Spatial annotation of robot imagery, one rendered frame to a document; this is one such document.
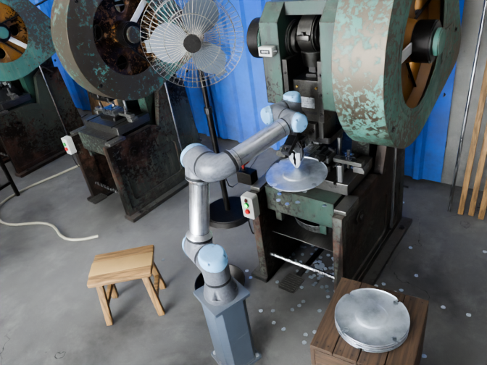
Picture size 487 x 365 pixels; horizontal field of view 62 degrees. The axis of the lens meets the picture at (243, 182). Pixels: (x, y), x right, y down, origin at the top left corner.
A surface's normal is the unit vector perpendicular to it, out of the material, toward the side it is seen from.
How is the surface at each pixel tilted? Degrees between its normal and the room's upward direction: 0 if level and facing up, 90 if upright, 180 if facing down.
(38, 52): 90
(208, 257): 7
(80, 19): 90
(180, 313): 0
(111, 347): 0
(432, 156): 90
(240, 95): 90
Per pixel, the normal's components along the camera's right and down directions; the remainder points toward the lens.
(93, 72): 0.77, 0.24
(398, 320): -0.14, -0.85
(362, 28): -0.61, 0.18
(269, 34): -0.59, 0.49
